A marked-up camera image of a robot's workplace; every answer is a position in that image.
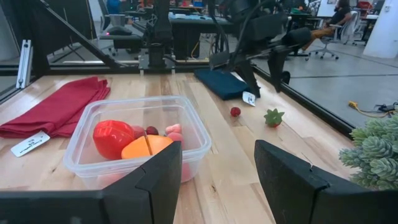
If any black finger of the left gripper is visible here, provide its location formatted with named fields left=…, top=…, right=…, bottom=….
left=267, top=51, right=289, bottom=93
left=241, top=60, right=261, bottom=99

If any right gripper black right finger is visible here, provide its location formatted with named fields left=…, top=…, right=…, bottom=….
left=254, top=139, right=398, bottom=224

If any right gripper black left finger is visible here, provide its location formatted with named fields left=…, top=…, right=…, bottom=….
left=101, top=141, right=183, bottom=224

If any orange toy fruit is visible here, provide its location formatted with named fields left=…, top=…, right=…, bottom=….
left=121, top=134, right=174, bottom=160

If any red toy strawberry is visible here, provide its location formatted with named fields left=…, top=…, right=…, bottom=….
left=263, top=108, right=285, bottom=128

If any pink toy peach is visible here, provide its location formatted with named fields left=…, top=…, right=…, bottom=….
left=167, top=132, right=185, bottom=151

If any red toy bell pepper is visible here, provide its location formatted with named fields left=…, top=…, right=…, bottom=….
left=92, top=119, right=137, bottom=161

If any clear plastic tupperware container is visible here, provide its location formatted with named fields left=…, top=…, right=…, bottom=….
left=63, top=95, right=213, bottom=190

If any white paper tag, short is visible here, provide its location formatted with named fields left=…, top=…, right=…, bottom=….
left=242, top=91, right=256, bottom=107

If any dark blue folded cloth napkin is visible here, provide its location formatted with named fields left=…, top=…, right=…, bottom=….
left=194, top=68, right=254, bottom=101

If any black desk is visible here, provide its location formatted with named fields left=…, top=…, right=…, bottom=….
left=169, top=12, right=237, bottom=60

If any grey office chair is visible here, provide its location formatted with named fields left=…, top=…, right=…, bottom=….
left=307, top=11, right=358, bottom=60

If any person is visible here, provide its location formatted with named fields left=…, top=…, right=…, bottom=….
left=300, top=0, right=352, bottom=52
left=105, top=0, right=126, bottom=15

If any green succulent plant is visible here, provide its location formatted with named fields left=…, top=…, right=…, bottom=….
left=338, top=114, right=398, bottom=190

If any white building pillar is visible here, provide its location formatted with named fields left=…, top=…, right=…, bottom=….
left=362, top=0, right=398, bottom=60

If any magenta folded cloth napkin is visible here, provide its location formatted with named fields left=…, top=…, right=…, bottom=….
left=0, top=76, right=111, bottom=139

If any white paper tag, long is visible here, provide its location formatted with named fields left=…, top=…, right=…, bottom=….
left=10, top=130, right=51, bottom=158

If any silver aluminium extrusion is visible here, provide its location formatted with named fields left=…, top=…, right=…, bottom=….
left=16, top=39, right=34, bottom=90

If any black table edge rail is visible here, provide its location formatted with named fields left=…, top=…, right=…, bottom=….
left=253, top=67, right=355, bottom=139

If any yellow floor cable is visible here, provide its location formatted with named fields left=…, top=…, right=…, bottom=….
left=348, top=101, right=398, bottom=119

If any black rig frame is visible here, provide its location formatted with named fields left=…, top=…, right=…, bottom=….
left=0, top=0, right=144, bottom=78

